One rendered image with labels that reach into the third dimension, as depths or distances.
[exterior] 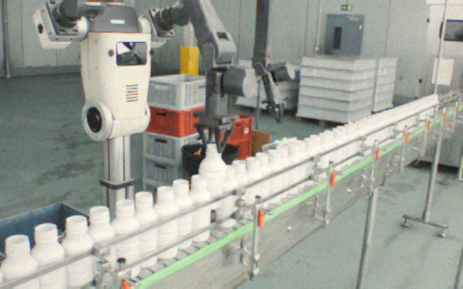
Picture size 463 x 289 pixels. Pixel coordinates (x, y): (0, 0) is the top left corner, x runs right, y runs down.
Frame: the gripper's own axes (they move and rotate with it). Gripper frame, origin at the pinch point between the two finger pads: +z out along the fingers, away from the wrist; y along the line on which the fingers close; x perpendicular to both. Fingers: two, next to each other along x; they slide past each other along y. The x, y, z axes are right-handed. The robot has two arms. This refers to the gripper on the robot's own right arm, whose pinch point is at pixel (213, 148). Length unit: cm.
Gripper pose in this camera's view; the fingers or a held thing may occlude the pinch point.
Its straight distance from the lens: 114.8
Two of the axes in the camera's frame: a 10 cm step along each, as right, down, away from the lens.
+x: 6.0, -1.6, 7.8
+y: 8.0, 1.8, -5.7
